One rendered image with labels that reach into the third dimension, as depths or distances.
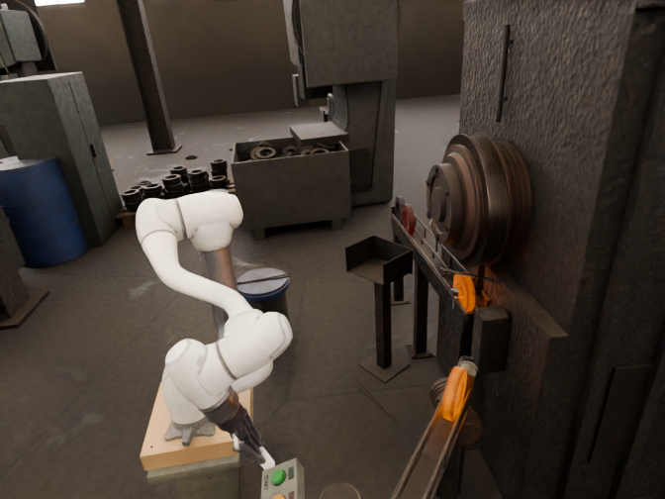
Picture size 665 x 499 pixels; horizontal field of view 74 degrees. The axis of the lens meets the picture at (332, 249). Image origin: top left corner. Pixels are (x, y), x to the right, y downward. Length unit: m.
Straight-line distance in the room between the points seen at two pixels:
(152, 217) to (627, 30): 1.27
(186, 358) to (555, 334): 1.00
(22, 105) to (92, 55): 7.77
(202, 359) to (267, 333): 0.16
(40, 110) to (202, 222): 3.21
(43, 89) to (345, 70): 2.47
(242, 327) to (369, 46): 3.34
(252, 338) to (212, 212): 0.53
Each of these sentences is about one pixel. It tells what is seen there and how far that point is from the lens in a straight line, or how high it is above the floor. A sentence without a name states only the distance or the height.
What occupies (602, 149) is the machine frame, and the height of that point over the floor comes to 1.40.
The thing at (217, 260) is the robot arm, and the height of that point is 1.04.
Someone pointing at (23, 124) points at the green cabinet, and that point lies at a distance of 4.60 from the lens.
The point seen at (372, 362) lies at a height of 0.01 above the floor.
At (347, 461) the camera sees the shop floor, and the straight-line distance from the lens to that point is 2.15.
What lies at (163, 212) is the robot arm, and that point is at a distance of 1.44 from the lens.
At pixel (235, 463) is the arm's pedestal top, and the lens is 1.79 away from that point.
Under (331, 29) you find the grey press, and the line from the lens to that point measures 4.03.
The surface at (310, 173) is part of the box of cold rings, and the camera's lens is 3.95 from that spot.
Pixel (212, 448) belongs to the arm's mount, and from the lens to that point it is 1.77.
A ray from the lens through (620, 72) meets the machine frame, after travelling 1.20.
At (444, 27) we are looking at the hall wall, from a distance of 12.04.
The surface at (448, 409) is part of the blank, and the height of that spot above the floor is 0.72.
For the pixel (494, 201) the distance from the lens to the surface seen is 1.45.
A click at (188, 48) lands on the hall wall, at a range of 11.66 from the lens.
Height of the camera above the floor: 1.70
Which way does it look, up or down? 26 degrees down
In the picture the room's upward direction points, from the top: 4 degrees counter-clockwise
